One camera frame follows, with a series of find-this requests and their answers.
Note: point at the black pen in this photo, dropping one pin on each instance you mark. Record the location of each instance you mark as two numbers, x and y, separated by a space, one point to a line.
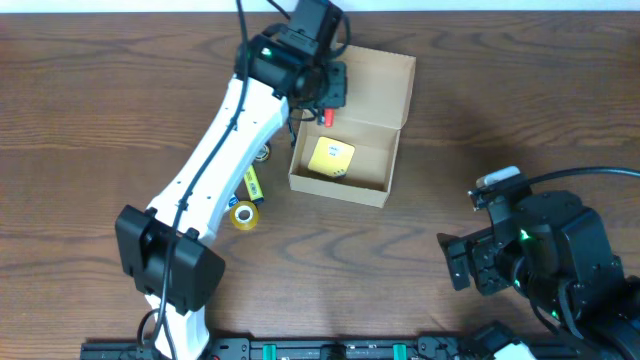
292 132

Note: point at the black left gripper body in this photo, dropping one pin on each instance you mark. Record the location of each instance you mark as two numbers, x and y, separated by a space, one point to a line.
335 84

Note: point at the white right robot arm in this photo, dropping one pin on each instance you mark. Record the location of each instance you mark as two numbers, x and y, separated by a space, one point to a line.
554 251

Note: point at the yellow sticky note pad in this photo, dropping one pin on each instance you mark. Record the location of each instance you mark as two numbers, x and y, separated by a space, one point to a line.
331 157

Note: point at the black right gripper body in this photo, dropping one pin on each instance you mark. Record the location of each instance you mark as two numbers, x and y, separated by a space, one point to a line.
480 261

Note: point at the correction tape dispenser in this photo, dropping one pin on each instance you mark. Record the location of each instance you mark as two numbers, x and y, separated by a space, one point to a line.
264 153

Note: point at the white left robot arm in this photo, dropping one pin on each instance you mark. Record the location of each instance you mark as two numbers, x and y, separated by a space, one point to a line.
166 247

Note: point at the red black stapler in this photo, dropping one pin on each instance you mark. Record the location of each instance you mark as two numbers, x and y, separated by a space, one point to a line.
329 115

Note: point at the yellow clear tape roll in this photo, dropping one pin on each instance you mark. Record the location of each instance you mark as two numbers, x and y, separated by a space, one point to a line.
244 215

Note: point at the brown cardboard box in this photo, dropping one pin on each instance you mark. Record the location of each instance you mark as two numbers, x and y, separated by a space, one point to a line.
379 90

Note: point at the yellow highlighter marker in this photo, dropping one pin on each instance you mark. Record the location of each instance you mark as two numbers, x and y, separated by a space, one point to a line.
253 186

